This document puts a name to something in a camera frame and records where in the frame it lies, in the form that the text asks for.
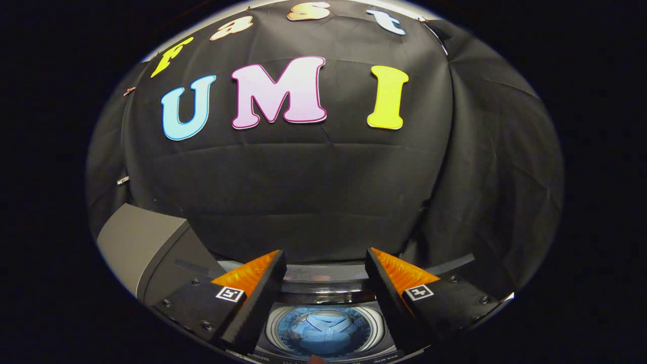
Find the black backdrop cloth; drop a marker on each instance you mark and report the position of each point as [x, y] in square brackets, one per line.
[313, 192]

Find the dark grey washing machine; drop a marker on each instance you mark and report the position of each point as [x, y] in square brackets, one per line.
[323, 299]

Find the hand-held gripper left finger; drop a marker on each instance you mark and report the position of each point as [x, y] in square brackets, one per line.
[260, 303]

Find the light blue polo shirt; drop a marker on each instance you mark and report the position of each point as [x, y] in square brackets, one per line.
[328, 331]

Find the small pink clip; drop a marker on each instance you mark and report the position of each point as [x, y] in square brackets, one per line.
[129, 91]

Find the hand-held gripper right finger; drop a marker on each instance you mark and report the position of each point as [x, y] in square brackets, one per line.
[389, 303]

